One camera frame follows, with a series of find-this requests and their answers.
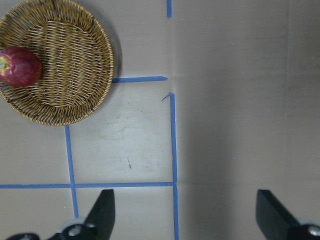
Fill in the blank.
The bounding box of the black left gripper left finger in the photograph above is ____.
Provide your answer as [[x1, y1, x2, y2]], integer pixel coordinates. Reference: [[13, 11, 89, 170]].
[[6, 189, 116, 240]]

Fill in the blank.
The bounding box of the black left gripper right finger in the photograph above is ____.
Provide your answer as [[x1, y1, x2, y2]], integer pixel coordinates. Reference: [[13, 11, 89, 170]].
[[255, 189, 320, 240]]

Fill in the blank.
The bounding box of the wicker basket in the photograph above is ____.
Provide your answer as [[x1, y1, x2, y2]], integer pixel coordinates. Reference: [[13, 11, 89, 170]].
[[0, 0, 115, 126]]

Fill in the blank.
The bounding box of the dark red apple in basket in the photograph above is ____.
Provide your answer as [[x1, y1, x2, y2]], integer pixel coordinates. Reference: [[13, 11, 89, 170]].
[[0, 46, 43, 88]]

